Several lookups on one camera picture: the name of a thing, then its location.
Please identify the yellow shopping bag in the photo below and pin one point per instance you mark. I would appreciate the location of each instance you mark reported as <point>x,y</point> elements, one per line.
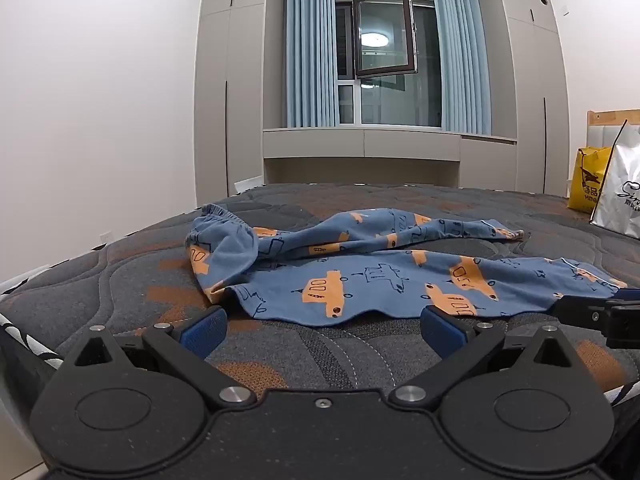
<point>587,180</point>

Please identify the window with open sash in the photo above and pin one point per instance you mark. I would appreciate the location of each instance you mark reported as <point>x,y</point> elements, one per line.
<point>385,60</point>

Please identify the grey and orange quilted mattress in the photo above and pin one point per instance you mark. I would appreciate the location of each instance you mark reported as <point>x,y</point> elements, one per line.
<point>145,265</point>

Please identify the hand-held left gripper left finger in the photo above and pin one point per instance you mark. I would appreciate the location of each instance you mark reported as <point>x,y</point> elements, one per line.
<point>204,331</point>

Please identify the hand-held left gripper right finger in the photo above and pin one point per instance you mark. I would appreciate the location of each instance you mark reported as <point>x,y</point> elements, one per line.
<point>436,329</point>

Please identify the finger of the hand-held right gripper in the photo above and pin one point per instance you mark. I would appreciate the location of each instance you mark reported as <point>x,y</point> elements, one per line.
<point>627,294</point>
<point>582,311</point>

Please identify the white shopping bag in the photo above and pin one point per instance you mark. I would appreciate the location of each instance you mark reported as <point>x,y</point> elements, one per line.
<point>620,190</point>

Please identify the blue pants with orange cars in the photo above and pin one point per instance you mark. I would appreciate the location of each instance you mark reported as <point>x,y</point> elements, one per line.
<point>370,280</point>

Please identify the wooden padded headboard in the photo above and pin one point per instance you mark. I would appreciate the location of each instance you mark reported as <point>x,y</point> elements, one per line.
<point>600,127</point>

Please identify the beige wardrobe with round hole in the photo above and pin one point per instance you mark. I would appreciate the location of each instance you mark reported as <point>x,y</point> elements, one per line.
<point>532,85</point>

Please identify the light blue curtain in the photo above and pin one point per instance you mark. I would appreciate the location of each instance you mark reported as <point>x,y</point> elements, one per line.
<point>310,50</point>
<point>462,55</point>

